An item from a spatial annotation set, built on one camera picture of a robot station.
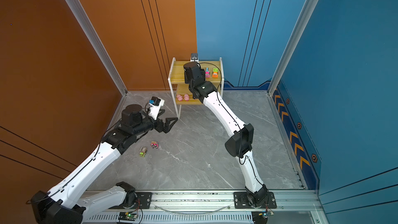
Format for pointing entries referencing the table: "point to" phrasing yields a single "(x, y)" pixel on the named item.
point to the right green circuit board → (260, 217)
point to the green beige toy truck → (142, 151)
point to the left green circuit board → (127, 216)
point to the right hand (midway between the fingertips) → (192, 69)
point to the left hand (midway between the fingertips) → (170, 113)
